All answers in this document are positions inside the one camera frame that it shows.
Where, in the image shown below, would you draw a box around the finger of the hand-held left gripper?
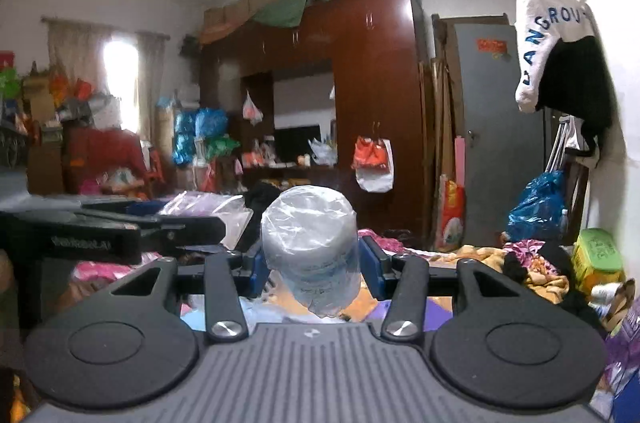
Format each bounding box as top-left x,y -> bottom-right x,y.
80,198 -> 167,218
137,214 -> 228,252

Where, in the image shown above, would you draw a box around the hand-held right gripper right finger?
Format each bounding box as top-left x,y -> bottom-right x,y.
360,234 -> 528,342

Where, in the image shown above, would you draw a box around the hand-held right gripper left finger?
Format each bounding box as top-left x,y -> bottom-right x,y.
109,247 -> 272,344

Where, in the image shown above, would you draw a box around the large clear plastic bag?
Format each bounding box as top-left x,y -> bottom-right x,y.
159,192 -> 254,252

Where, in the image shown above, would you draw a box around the plastic-wrapped grey cylinder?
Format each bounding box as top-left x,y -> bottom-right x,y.
260,186 -> 362,319

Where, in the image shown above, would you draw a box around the pink floral blanket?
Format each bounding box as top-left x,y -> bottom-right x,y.
72,227 -> 416,304

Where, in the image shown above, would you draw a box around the red fabric chair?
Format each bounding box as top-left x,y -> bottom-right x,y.
64,127 -> 152,195

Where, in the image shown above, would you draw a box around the pile of dark clothes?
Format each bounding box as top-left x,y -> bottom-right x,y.
244,180 -> 287,225

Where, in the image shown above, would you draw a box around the shiny blue plastic bags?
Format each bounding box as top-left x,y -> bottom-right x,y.
172,106 -> 229,167

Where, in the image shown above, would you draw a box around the orange white rice sack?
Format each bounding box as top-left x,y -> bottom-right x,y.
439,175 -> 467,252

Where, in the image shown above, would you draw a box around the orange white plastic bag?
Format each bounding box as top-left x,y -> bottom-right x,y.
351,134 -> 395,194

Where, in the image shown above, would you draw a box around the crumpled white plastic bag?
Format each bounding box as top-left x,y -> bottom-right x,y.
308,136 -> 339,168

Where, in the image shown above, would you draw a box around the black television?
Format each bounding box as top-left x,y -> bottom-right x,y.
273,124 -> 322,164

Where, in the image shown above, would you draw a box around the small white hanging bag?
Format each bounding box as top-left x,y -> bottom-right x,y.
242,90 -> 265,127

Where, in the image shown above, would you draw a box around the pink paper strip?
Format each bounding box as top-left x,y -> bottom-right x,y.
453,137 -> 466,185

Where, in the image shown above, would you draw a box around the leaning wooden planks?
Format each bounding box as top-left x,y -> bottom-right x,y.
429,13 -> 457,250

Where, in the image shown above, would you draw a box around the beige window curtain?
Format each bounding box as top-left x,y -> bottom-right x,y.
42,17 -> 170,140

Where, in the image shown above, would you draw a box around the blue bag with white specks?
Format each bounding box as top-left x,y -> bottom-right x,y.
506,170 -> 569,245

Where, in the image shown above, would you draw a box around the grey metal door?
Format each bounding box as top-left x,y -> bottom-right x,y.
451,17 -> 549,250

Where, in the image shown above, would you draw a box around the dark red wooden wardrobe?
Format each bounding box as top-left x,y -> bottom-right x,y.
200,0 -> 432,245

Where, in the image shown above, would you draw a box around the metal crutches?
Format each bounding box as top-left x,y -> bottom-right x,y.
544,115 -> 577,175

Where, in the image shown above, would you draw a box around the green plastic container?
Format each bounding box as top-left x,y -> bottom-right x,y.
571,227 -> 627,290

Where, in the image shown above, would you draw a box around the row of cardboard boxes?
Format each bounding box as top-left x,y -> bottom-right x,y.
201,0 -> 297,40

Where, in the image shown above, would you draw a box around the green cloth sheet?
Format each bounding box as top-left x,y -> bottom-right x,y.
251,0 -> 312,30

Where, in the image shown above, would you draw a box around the black hanging garment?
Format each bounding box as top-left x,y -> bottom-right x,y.
534,37 -> 617,170

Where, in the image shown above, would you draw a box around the white lettered hoodie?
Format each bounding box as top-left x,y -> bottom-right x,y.
515,0 -> 599,114

